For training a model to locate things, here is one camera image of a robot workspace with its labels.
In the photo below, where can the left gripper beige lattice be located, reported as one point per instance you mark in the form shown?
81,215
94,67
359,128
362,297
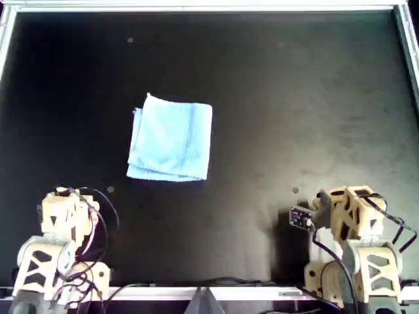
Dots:
62,212

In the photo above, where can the right gripper beige lattice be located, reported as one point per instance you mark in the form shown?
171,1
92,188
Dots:
366,222

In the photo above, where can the light blue microfiber cloth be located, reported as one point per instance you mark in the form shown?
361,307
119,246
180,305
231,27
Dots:
170,140

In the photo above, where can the beige left robot arm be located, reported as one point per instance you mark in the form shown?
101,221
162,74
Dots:
98,278

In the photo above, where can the beige right robot arm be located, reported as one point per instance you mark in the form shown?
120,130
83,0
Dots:
319,281

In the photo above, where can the gray left wrist camera mount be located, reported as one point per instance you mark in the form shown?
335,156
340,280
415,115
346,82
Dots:
40,214

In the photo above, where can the gray wrist camera mount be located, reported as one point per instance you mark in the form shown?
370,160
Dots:
40,214
322,212

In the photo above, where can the gray right wrist camera mount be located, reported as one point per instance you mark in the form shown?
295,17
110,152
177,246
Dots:
322,212

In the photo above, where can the right wrist camera circuit board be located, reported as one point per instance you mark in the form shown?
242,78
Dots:
299,217

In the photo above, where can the gray camera stand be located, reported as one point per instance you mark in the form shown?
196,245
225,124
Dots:
204,302

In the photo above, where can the aluminium table edge frame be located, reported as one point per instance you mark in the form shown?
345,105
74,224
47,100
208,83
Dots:
209,8

